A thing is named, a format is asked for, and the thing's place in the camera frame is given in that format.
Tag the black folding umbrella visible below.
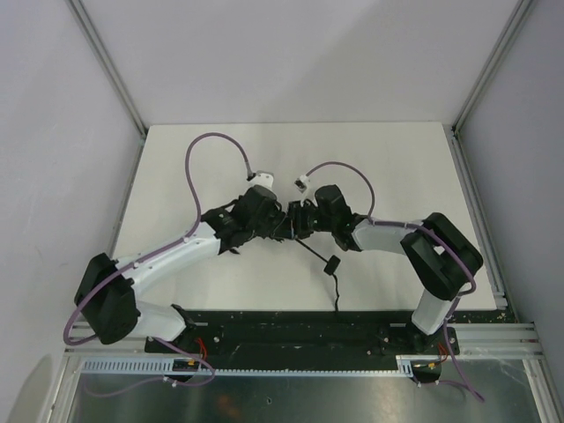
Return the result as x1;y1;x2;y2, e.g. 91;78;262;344
275;200;345;323

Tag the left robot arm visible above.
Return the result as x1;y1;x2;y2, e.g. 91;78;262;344
75;185;286;345

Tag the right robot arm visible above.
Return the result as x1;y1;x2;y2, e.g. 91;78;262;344
286;185;484;352

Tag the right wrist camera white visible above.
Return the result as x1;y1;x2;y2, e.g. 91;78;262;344
294;174;313;205

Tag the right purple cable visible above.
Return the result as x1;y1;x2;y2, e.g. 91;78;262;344
306;161;479;309

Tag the purple cable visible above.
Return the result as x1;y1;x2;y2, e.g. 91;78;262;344
63;130;259;347
306;161;479;309

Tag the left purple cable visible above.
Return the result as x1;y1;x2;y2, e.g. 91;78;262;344
63;130;259;347

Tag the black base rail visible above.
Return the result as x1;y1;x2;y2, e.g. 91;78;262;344
145;310;460;373

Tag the grey slotted cable duct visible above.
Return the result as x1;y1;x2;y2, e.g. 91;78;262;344
78;354;442;380

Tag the left aluminium frame post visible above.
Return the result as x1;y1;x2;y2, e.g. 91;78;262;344
65;0;148;139

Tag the aluminium frame post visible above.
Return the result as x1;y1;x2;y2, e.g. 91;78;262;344
450;0;538;137
65;0;148;139

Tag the right aluminium frame post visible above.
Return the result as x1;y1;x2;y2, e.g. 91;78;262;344
450;0;538;137

